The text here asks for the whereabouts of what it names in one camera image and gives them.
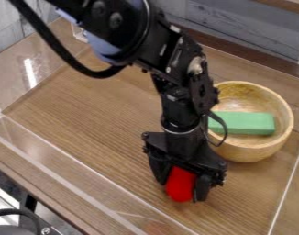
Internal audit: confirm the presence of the clear acrylic front wall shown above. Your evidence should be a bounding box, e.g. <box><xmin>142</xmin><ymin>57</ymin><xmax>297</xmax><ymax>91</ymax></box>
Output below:
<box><xmin>0</xmin><ymin>113</ymin><xmax>197</xmax><ymax>235</ymax></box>

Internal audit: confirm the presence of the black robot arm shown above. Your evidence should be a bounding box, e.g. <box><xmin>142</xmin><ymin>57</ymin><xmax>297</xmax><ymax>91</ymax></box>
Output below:
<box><xmin>46</xmin><ymin>0</ymin><xmax>226</xmax><ymax>202</ymax></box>

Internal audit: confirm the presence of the black cable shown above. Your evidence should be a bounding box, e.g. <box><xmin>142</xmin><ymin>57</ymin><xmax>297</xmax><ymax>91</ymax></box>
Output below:
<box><xmin>7</xmin><ymin>0</ymin><xmax>128</xmax><ymax>80</ymax></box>

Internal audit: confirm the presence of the green rectangular block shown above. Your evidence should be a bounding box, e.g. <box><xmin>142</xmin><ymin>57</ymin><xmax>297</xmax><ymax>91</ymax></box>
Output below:
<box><xmin>214</xmin><ymin>111</ymin><xmax>276</xmax><ymax>135</ymax></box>

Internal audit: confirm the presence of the black table leg mount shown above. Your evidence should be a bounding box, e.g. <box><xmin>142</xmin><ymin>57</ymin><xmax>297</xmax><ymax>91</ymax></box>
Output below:
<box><xmin>18</xmin><ymin>193</ymin><xmax>62</xmax><ymax>235</ymax></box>

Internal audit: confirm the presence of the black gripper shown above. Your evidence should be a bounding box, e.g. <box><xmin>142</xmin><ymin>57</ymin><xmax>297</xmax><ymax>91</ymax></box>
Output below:
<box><xmin>141</xmin><ymin>124</ymin><xmax>226</xmax><ymax>202</ymax></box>

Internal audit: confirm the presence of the wooden bowl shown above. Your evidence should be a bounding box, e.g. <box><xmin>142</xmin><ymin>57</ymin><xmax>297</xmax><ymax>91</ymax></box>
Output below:
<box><xmin>212</xmin><ymin>81</ymin><xmax>293</xmax><ymax>162</ymax></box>

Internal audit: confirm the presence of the red felt strawberry toy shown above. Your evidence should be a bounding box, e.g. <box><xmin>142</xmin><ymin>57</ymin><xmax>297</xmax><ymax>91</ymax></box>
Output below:
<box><xmin>165</xmin><ymin>166</ymin><xmax>196</xmax><ymax>203</ymax></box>

